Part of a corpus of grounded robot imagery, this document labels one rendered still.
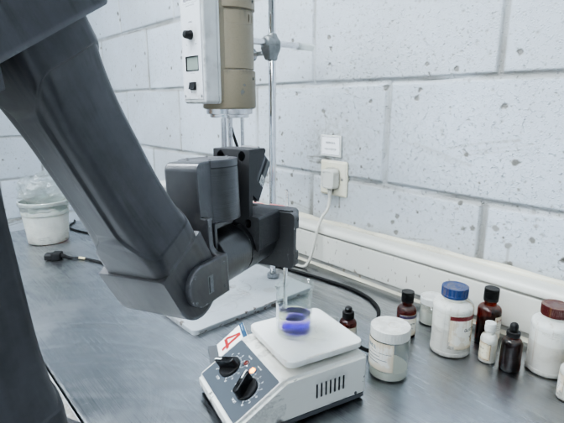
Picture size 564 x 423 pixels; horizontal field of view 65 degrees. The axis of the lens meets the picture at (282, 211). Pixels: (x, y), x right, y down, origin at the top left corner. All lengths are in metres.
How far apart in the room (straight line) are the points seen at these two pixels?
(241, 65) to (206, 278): 0.55
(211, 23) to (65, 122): 0.58
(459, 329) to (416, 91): 0.47
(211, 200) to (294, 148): 0.80
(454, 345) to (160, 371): 0.46
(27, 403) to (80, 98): 0.17
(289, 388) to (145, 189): 0.35
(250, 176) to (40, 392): 0.27
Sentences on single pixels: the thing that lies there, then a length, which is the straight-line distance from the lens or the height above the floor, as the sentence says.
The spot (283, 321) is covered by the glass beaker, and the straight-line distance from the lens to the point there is 0.62.
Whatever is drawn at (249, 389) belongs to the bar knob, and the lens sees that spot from 0.60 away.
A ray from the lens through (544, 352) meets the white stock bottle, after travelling 0.80.
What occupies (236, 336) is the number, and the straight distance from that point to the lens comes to 0.76.
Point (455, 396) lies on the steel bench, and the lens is 0.72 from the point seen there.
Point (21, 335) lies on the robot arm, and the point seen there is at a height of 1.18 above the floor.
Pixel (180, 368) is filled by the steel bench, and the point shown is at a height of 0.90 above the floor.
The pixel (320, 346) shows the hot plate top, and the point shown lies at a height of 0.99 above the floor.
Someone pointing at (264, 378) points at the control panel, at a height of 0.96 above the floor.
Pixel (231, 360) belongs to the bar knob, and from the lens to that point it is 0.64.
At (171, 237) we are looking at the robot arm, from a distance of 0.35.
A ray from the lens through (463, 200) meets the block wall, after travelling 0.93.
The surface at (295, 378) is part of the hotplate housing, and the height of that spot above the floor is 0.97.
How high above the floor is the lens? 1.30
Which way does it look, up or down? 14 degrees down
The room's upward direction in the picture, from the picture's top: straight up
